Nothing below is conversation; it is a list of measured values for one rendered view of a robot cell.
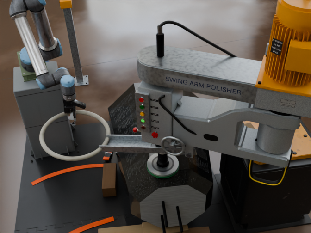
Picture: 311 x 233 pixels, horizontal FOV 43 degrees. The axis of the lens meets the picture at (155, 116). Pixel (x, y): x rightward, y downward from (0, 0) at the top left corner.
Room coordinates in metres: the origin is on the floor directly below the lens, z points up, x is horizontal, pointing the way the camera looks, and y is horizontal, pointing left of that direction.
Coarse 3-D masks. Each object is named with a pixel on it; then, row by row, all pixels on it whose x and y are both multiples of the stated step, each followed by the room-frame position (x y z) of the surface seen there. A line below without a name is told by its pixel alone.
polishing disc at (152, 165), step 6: (150, 156) 1.88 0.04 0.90; (156, 156) 1.88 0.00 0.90; (168, 156) 1.87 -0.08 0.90; (174, 156) 1.87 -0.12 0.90; (150, 162) 1.82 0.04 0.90; (174, 162) 1.81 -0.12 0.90; (150, 168) 1.77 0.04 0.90; (156, 168) 1.77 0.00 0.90; (162, 168) 1.77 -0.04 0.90; (168, 168) 1.76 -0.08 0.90; (174, 168) 1.76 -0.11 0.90; (156, 174) 1.72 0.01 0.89; (162, 174) 1.71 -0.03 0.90; (168, 174) 1.71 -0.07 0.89
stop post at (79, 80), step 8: (64, 0) 4.02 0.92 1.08; (64, 8) 4.02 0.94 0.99; (64, 16) 4.02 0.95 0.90; (72, 16) 4.10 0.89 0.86; (72, 24) 4.03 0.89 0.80; (72, 32) 4.03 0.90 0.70; (72, 40) 4.02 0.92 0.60; (72, 48) 4.02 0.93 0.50; (72, 56) 4.02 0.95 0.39; (80, 64) 4.03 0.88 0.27; (80, 72) 4.03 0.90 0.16; (80, 80) 4.02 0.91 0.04
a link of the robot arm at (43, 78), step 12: (12, 0) 2.61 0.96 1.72; (12, 12) 2.55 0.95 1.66; (24, 12) 2.57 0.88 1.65; (24, 24) 2.52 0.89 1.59; (24, 36) 2.47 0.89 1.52; (36, 48) 2.44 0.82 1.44; (36, 60) 2.38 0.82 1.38; (36, 72) 2.34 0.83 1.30; (48, 72) 2.37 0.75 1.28; (48, 84) 2.29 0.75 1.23
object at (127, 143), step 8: (112, 136) 2.00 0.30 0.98; (120, 136) 1.97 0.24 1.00; (128, 136) 1.95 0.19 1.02; (136, 136) 1.93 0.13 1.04; (112, 144) 1.95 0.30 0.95; (120, 144) 1.93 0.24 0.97; (128, 144) 1.91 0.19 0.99; (136, 144) 1.89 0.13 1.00; (144, 144) 1.87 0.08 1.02; (128, 152) 1.83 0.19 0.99; (136, 152) 1.81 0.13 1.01; (144, 152) 1.79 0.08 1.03; (152, 152) 1.77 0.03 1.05; (160, 152) 1.75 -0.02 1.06; (176, 152) 1.71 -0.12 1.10; (184, 152) 1.70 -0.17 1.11
